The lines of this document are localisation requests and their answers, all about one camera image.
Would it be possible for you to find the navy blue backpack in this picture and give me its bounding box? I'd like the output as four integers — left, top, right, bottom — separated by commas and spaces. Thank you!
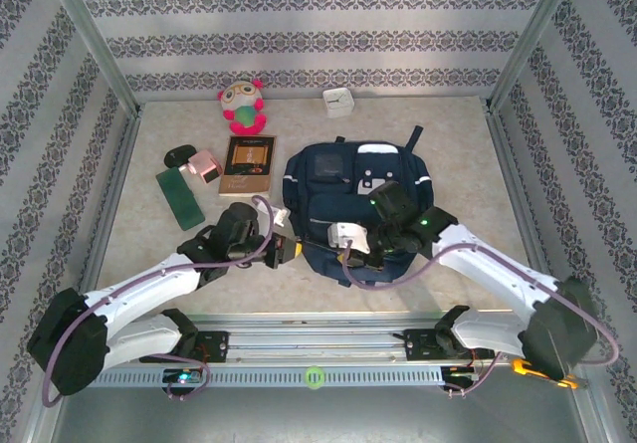
282, 124, 432, 288

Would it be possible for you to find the brown book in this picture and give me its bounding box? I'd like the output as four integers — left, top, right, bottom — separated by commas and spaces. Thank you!
218, 134, 278, 199

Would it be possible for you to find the green pencil case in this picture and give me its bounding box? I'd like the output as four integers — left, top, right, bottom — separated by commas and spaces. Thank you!
155, 166, 206, 232

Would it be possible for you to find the pink cube box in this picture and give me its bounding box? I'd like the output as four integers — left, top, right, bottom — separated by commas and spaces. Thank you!
186, 149, 223, 184

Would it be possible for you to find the black computer mouse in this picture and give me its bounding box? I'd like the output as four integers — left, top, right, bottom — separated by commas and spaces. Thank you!
162, 144, 196, 168

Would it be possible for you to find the white square clock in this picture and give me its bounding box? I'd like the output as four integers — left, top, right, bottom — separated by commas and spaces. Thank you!
321, 87, 355, 119

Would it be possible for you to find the pink and white plush toy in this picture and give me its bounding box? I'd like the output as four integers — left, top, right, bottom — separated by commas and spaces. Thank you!
217, 79, 269, 135

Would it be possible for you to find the small electronics board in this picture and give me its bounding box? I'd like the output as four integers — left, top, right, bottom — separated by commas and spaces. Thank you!
162, 367, 204, 385
440, 366, 482, 383

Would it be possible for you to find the yellow utility knife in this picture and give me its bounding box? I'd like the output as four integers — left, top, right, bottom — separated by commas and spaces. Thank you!
512, 357, 581, 389

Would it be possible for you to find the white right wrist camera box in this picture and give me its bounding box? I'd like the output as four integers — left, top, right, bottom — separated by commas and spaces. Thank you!
326, 221, 372, 254

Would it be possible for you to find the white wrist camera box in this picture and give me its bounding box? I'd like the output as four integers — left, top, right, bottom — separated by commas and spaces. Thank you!
326, 221, 372, 254
252, 196, 293, 229

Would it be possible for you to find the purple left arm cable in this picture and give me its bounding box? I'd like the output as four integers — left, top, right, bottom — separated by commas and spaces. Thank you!
42, 194, 276, 408

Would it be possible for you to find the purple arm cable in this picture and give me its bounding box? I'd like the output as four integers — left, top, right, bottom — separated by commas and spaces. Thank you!
341, 243, 621, 367
42, 194, 276, 408

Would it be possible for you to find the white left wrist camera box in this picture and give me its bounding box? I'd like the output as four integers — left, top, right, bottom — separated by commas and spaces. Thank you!
252, 196, 293, 229

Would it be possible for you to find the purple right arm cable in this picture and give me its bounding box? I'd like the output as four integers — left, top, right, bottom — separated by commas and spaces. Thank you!
341, 243, 621, 367

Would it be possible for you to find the aluminium table side rail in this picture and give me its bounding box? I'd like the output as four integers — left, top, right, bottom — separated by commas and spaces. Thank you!
79, 107, 143, 325
485, 104, 553, 285

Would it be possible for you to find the perforated metal cable tray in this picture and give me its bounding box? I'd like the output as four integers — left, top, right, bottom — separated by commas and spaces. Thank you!
67, 365, 444, 388

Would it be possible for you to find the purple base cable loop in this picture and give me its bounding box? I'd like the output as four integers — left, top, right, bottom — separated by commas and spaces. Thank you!
445, 355, 502, 397
166, 352, 211, 402

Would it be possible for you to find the aluminium frame post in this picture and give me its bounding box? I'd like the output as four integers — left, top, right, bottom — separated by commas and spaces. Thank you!
485, 0, 583, 113
42, 0, 141, 115

